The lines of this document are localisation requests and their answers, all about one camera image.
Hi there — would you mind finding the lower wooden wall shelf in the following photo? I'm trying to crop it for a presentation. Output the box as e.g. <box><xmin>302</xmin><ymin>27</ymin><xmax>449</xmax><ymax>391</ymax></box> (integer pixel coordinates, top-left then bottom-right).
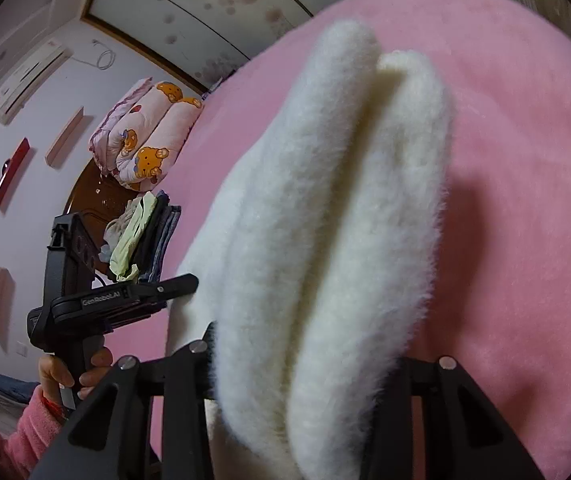
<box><xmin>0</xmin><ymin>266</ymin><xmax>15</xmax><ymax>352</ymax></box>

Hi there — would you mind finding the red wall shelf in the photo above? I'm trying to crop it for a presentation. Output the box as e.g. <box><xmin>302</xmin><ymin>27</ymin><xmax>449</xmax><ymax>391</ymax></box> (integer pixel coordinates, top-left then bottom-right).
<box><xmin>0</xmin><ymin>138</ymin><xmax>30</xmax><ymax>207</ymax></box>

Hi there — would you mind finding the pink bear print quilt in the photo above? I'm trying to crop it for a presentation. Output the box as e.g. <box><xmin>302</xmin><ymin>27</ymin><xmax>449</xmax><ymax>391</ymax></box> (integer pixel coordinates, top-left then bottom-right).
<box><xmin>88</xmin><ymin>78</ymin><xmax>204</xmax><ymax>193</ymax></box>

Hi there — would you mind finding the hanging white cable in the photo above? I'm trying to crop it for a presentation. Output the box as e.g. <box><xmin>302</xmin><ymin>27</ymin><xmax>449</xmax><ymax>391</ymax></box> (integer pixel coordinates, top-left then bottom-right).
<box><xmin>71</xmin><ymin>38</ymin><xmax>117</xmax><ymax>73</ymax></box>

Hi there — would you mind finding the white air conditioner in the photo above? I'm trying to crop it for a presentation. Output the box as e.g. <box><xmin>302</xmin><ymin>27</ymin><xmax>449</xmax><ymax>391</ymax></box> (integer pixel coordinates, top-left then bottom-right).
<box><xmin>0</xmin><ymin>38</ymin><xmax>72</xmax><ymax>126</ymax></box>

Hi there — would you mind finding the white fuzzy cardigan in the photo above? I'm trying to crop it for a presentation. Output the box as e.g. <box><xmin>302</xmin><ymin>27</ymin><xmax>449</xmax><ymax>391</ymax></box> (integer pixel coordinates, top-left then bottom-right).
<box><xmin>167</xmin><ymin>21</ymin><xmax>451</xmax><ymax>479</ymax></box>

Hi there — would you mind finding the pink plush bed cover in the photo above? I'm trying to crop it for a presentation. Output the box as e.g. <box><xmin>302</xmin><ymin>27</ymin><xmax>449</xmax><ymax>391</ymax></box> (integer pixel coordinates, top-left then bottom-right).
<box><xmin>108</xmin><ymin>0</ymin><xmax>571</xmax><ymax>479</ymax></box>

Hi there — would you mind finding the wooden wall shelf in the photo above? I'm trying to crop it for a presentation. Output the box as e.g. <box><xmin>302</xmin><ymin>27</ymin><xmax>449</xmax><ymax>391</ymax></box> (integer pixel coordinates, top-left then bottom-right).
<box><xmin>0</xmin><ymin>266</ymin><xmax>15</xmax><ymax>352</ymax></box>
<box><xmin>44</xmin><ymin>106</ymin><xmax>86</xmax><ymax>169</ymax></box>

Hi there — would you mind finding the black folded garment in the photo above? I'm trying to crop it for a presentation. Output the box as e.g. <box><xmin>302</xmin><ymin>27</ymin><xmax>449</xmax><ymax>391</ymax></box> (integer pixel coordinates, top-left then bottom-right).
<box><xmin>131</xmin><ymin>191</ymin><xmax>169</xmax><ymax>278</ymax></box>

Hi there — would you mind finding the floral wardrobe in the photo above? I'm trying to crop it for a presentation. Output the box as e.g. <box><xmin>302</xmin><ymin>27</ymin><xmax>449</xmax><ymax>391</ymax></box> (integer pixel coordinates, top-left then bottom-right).
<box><xmin>82</xmin><ymin>0</ymin><xmax>340</xmax><ymax>89</ymax></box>

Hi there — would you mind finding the person's left hand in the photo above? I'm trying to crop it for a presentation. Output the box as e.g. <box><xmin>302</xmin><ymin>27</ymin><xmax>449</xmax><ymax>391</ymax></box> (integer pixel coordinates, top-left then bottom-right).
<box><xmin>39</xmin><ymin>347</ymin><xmax>113</xmax><ymax>405</ymax></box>

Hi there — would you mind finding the pink sleeve forearm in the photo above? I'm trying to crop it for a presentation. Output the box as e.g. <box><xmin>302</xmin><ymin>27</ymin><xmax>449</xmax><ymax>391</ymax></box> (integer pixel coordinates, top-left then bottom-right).
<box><xmin>0</xmin><ymin>386</ymin><xmax>64</xmax><ymax>479</ymax></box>

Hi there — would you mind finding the blue grey folded garment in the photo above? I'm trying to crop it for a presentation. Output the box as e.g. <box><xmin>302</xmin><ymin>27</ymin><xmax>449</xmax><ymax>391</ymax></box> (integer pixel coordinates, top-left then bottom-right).
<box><xmin>148</xmin><ymin>205</ymin><xmax>181</xmax><ymax>282</ymax></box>

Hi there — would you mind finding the green folded garment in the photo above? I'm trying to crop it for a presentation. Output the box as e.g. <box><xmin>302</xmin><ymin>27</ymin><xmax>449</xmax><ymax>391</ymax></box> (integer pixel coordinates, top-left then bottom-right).
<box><xmin>108</xmin><ymin>192</ymin><xmax>157</xmax><ymax>282</ymax></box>

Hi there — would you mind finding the crumpled beige cloth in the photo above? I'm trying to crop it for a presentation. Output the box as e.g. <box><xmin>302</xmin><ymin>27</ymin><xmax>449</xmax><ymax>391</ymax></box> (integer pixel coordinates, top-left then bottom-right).
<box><xmin>99</xmin><ymin>197</ymin><xmax>141</xmax><ymax>263</ymax></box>

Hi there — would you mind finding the wooden headboard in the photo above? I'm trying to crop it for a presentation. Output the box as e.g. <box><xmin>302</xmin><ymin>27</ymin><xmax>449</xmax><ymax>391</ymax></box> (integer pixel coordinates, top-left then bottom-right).
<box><xmin>63</xmin><ymin>159</ymin><xmax>138</xmax><ymax>281</ymax></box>

